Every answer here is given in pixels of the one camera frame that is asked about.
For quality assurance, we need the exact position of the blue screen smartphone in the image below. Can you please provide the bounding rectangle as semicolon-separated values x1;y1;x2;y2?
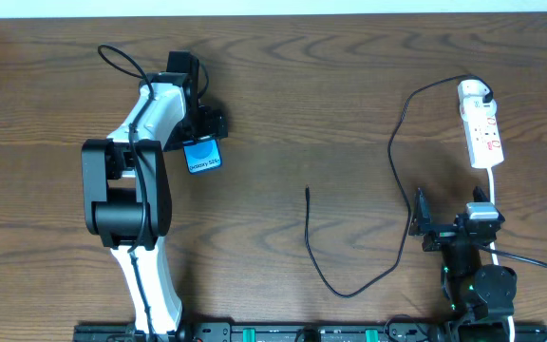
183;140;222;175

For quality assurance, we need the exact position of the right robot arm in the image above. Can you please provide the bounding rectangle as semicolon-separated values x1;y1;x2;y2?
409;187;518;341

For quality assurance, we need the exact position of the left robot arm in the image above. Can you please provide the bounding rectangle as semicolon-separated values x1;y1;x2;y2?
73;51;228;341

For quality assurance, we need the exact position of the white charger plug adapter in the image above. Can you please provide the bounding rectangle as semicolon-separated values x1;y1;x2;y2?
458;79;497;121

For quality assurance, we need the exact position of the white power strip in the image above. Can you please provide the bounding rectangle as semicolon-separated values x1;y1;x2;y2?
460;96;504;169

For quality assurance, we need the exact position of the black charging cable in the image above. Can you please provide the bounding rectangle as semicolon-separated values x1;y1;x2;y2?
303;73;495;299

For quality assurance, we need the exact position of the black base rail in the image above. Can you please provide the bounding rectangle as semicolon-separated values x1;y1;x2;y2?
71;320;547;342

